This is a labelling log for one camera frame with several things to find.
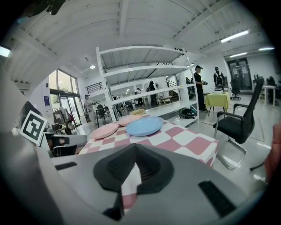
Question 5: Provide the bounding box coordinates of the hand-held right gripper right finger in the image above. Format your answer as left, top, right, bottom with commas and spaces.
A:
125, 144, 249, 225

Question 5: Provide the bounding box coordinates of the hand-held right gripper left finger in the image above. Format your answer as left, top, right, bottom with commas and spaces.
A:
35, 142, 138, 221

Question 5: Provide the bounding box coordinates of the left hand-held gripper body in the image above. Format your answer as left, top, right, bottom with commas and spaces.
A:
13, 101, 88, 158

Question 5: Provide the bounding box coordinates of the pink plate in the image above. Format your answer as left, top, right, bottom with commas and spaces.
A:
90, 123, 119, 139
118, 115, 143, 127

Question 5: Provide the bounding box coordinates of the blue plate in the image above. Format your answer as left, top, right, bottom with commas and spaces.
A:
125, 116, 164, 137

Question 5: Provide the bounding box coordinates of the clothes rack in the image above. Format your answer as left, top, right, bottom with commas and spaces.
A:
52, 106, 76, 135

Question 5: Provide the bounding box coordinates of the pink white checkered tablecloth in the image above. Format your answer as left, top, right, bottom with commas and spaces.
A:
78, 113, 220, 215

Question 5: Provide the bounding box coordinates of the black bag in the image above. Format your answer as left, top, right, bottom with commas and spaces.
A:
178, 108, 197, 120

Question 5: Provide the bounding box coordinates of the black office chair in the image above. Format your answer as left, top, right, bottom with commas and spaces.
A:
213, 77, 265, 171

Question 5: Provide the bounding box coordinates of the table with yellow cloth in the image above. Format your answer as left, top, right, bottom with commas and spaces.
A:
204, 91, 231, 116

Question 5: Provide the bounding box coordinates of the black swivel chair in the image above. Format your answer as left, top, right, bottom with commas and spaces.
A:
230, 78, 241, 101

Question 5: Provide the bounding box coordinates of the white metal shelf rack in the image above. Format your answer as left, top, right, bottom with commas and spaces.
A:
95, 46, 200, 128

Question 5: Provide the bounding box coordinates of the white desk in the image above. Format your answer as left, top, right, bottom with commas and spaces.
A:
261, 85, 277, 107

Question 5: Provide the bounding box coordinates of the long ceiling light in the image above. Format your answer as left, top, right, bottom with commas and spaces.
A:
220, 30, 249, 44

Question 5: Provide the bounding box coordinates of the purple wall poster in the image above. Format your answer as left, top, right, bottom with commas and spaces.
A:
43, 95, 51, 113

